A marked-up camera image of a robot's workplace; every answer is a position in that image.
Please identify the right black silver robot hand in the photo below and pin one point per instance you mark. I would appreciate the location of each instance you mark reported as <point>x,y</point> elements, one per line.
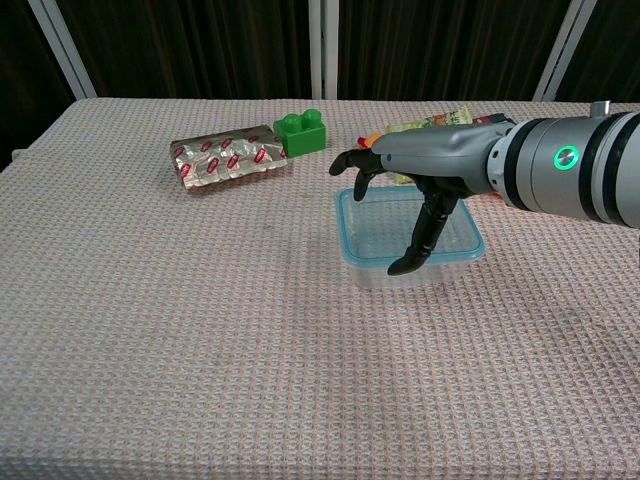
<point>440,150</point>

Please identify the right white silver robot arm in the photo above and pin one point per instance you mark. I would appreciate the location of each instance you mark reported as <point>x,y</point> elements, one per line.
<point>565,165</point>

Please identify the green snack packet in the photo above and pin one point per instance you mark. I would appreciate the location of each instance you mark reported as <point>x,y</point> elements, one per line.
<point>440,119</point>

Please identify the dark blue printed packet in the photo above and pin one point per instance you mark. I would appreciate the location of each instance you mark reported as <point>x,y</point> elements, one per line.
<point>492,119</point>

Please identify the dark curtain panel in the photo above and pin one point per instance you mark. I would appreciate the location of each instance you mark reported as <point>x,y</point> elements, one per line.
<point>440,45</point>
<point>200,45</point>
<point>615,50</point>
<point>25,75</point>

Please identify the green toy building brick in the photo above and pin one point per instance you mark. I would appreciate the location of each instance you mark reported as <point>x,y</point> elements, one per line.
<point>300,135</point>

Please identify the clear plastic food container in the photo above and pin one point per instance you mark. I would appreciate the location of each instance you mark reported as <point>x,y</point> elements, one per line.
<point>370,275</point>

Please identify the silver red snack packet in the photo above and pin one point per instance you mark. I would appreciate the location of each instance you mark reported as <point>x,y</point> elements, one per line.
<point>225,157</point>

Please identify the pink waffle-weave tablecloth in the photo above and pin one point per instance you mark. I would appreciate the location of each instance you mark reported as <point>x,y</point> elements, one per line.
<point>200,325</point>

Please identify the white frame post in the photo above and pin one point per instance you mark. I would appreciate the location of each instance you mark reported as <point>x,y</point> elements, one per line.
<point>62,50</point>
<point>323,50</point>
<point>565,50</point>

